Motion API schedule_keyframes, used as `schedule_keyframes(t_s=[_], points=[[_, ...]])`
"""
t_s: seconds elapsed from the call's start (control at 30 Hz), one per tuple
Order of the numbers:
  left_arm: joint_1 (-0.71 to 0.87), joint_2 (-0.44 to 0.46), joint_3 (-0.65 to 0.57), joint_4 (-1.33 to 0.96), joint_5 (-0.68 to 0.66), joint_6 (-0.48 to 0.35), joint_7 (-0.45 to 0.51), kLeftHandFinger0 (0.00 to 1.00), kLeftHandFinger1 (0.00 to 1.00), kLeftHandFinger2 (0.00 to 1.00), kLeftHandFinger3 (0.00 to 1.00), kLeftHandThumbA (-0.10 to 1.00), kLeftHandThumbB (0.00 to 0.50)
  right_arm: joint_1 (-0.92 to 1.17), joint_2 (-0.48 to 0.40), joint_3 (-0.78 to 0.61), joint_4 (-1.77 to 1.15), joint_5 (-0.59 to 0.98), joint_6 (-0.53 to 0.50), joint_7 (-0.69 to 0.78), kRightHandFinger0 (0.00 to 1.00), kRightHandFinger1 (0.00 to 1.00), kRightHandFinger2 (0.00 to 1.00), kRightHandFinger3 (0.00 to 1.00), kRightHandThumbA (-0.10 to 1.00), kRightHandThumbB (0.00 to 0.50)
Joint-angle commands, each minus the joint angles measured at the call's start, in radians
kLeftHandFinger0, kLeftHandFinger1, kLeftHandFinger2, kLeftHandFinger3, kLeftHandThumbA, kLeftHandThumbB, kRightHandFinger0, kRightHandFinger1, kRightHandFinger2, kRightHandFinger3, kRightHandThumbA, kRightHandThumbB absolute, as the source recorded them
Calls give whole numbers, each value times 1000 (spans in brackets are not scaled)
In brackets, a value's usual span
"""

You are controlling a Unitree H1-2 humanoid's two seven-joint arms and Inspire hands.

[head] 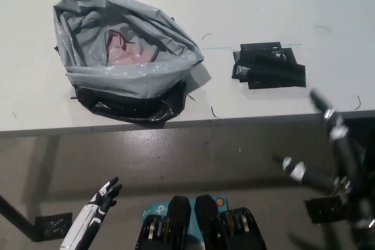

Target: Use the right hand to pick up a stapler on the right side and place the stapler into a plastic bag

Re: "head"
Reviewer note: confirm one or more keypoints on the robot right black hand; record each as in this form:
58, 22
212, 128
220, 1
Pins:
345, 156

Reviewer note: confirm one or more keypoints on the robot left white-black hand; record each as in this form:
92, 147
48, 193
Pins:
88, 217

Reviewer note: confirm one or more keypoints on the grey plastic bag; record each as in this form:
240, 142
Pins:
117, 81

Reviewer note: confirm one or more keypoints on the black floor tape patch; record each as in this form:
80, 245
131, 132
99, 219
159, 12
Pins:
52, 223
322, 210

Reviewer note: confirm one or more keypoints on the black table leg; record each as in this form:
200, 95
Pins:
14, 217

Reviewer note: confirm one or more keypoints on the robot left black torso block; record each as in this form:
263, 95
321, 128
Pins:
178, 212

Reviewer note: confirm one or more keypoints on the robot black torso block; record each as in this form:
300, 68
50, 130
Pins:
206, 212
178, 212

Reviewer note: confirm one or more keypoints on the robot right black torso block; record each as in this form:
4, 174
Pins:
206, 212

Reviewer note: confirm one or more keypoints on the pink crumpled plastic sheet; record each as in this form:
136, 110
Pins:
129, 54

